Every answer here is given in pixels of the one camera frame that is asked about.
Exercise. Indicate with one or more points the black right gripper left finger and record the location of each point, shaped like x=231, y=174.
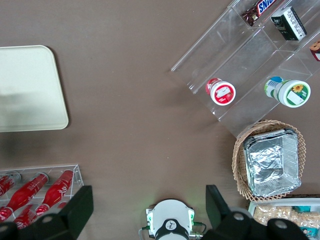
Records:
x=70, y=217

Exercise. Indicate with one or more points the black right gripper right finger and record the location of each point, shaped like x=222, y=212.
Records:
x=225, y=222

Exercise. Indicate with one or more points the white rectangular snack tray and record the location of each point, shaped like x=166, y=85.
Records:
x=252, y=206

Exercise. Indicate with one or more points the light tan wicker basket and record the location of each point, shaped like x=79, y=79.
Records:
x=239, y=162

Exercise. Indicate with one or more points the cream plastic tray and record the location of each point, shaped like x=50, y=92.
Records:
x=30, y=87

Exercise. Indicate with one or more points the red soda bottle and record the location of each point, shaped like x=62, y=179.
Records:
x=58, y=188
x=25, y=217
x=6, y=183
x=27, y=192

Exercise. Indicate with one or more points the peanut brittle snack bag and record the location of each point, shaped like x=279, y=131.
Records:
x=267, y=215
x=300, y=217

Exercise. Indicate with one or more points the clear acrylic bottle rack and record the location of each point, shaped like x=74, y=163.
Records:
x=78, y=175

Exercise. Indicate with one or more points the aluminium foil container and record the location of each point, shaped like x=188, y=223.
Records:
x=270, y=162

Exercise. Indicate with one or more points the small teal packet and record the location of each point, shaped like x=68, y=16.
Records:
x=302, y=209

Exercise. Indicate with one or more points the teal snack box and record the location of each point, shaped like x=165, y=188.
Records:
x=307, y=231

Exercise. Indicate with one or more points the red lidded yogurt cup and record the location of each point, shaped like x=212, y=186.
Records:
x=222, y=92

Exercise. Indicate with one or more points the green lidded white jar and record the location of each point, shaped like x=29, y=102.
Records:
x=293, y=93

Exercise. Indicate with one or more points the clear acrylic stepped display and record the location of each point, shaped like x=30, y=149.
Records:
x=250, y=62

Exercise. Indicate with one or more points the red cookie box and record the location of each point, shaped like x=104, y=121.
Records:
x=316, y=50

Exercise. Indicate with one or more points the black and white snack box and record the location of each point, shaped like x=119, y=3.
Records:
x=290, y=23

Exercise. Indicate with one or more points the brown Snickers chocolate bar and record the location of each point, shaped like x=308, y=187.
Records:
x=265, y=6

